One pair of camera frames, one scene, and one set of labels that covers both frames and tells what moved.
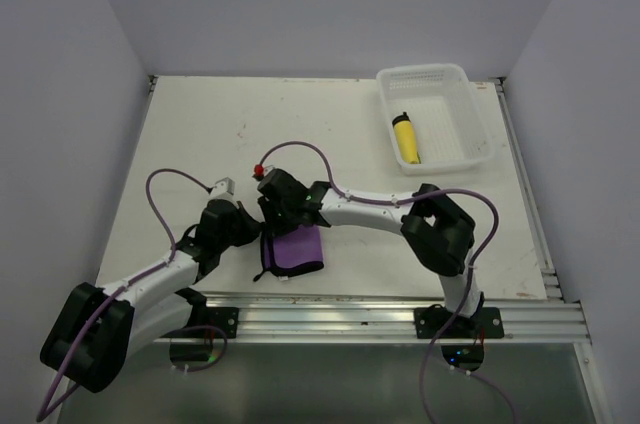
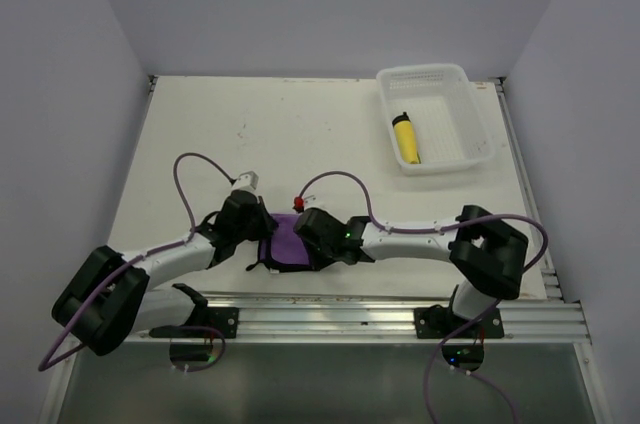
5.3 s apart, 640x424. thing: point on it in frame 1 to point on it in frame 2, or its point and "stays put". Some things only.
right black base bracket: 430,320 stays put
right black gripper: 274,227 to 320,261
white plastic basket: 449,125 stays put
